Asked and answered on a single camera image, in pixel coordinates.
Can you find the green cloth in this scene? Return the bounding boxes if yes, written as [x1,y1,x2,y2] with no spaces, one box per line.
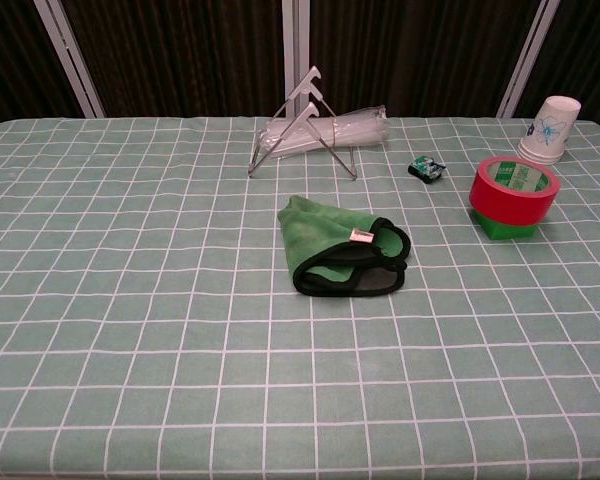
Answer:
[276,194,412,297]

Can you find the green checked tablecloth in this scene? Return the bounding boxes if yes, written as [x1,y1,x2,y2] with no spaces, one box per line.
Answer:
[0,116,600,480]

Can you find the green plastic block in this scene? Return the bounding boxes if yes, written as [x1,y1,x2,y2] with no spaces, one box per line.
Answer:
[472,207,540,243]

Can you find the red tape roll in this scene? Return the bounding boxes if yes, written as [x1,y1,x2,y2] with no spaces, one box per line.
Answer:
[468,155,562,227]

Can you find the white flower-print paper cup stack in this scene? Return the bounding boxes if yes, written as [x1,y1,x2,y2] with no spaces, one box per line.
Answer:
[517,95,582,166]

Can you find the metal wire stand white clips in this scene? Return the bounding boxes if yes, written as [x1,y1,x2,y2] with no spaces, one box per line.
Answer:
[247,66,357,180]

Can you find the white partition post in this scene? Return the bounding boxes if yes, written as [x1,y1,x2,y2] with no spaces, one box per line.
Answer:
[281,0,311,119]
[33,0,105,119]
[495,0,554,119]

